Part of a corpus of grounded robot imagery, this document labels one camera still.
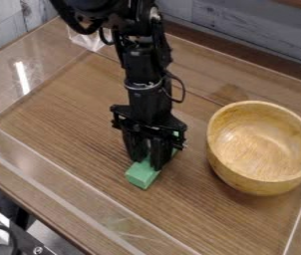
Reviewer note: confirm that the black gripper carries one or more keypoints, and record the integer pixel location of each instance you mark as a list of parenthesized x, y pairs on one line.
[(145, 118)]

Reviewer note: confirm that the green rectangular block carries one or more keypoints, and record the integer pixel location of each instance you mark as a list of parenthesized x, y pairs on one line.
[(141, 174)]

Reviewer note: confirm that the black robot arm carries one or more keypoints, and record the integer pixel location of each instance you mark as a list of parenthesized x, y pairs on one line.
[(130, 26)]

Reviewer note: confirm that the brown wooden bowl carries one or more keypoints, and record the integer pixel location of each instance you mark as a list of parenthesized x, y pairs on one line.
[(253, 147)]

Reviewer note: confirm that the black metal clamp base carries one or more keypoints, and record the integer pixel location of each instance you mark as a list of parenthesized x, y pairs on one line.
[(28, 245)]

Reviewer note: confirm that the clear acrylic tray wall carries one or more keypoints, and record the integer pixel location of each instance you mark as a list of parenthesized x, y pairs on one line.
[(63, 158)]

